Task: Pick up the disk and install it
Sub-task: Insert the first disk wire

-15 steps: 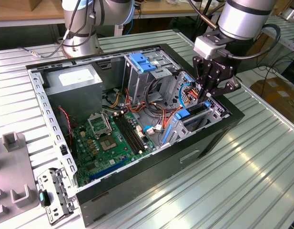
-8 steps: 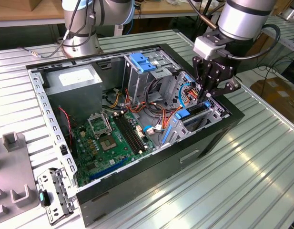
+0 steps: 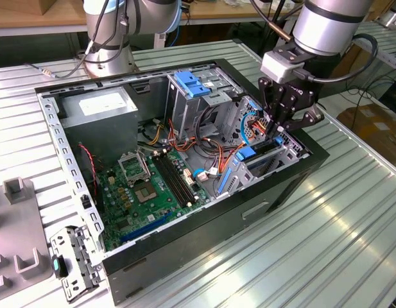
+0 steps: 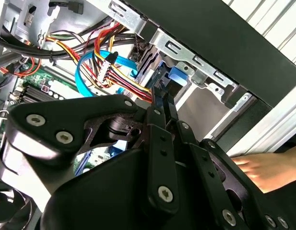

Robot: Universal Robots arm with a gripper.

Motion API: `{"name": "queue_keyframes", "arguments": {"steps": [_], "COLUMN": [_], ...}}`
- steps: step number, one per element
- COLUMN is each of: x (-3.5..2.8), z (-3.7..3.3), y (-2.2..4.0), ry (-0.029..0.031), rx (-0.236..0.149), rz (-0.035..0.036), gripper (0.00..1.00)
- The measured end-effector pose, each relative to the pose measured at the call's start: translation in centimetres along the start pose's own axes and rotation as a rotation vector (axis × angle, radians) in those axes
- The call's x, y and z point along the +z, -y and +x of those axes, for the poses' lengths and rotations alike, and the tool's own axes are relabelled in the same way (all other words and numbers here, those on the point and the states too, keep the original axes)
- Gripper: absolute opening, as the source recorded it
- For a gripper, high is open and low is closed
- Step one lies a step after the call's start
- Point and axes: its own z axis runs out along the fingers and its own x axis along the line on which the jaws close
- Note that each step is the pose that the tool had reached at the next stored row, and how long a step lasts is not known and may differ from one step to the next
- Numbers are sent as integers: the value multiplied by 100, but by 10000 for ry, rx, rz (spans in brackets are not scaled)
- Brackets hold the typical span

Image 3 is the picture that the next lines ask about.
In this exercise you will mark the hinged metal slot bracket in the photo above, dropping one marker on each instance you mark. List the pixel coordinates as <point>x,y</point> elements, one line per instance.
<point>61,239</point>

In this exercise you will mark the black tripod stand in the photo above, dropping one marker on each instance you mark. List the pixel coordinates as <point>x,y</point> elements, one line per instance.
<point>280,4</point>

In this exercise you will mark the grey power supply unit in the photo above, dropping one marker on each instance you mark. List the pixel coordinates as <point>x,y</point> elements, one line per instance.
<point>101,134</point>

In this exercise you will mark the black open PC case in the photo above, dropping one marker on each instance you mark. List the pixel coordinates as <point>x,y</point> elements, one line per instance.
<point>185,244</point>

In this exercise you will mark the hard disk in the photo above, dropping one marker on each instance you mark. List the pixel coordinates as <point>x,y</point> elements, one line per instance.
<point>246,153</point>

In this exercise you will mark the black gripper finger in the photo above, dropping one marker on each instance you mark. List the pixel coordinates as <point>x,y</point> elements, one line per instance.
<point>313,118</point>
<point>265,96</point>

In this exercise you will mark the large flat cardboard box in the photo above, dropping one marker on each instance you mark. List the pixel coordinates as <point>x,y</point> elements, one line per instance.
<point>374,128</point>

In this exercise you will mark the grey metal disk bay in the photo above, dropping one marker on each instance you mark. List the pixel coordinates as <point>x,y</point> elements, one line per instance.
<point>241,176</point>

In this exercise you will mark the small black case switch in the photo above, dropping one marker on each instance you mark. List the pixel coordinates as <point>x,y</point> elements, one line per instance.
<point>85,201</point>

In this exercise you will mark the black latch teal tab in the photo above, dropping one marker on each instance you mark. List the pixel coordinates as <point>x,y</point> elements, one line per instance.
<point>56,265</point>

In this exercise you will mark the green motherboard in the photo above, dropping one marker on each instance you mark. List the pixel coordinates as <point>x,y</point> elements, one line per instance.
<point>167,210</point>

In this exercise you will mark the beige board connector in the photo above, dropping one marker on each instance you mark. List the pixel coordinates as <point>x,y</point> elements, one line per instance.
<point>188,178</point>

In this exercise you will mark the grey parts rack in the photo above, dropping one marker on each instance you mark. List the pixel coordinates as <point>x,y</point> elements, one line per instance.
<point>18,224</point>

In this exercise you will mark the grey metal drive cage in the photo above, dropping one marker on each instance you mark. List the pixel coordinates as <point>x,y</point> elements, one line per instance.
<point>185,109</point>

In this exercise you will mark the metal slat side table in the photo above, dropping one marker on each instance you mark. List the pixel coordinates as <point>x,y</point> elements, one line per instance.
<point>387,48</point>

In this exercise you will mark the blue expansion slot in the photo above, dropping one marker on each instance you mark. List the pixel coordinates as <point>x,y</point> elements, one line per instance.
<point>145,227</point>

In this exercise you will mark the small white box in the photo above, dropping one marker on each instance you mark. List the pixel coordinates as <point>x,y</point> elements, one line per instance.
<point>262,4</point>

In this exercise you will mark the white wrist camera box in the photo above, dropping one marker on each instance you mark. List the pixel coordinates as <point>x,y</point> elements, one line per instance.
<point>278,67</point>

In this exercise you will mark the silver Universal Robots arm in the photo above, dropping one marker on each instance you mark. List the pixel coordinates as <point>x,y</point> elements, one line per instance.
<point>326,25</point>

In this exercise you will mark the blue plastic drive latch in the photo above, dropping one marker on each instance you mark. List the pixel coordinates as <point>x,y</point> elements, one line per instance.
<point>192,85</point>

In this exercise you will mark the brown cardboard box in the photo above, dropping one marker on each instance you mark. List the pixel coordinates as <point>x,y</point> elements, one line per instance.
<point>345,65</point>

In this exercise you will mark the CPU socket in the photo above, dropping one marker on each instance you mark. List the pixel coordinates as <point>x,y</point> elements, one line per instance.
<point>145,193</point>

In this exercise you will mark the black RAM slot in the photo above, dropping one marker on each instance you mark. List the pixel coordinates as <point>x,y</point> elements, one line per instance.
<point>180,177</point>
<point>172,182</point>

